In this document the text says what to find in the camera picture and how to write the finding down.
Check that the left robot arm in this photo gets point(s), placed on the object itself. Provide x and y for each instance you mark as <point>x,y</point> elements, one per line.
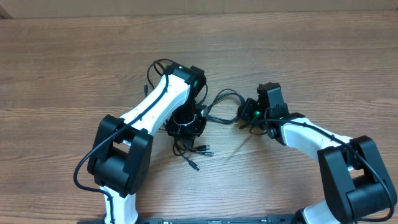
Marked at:
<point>120,158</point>

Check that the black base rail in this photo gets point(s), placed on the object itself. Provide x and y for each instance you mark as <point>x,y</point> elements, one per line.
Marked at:
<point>269,219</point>

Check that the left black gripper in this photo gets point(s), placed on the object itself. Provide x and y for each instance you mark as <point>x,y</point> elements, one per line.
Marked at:
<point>196,129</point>

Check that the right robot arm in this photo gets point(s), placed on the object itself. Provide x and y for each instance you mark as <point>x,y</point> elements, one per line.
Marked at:
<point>356,184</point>

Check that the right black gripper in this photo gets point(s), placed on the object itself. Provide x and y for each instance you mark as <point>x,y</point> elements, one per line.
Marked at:
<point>245,112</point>

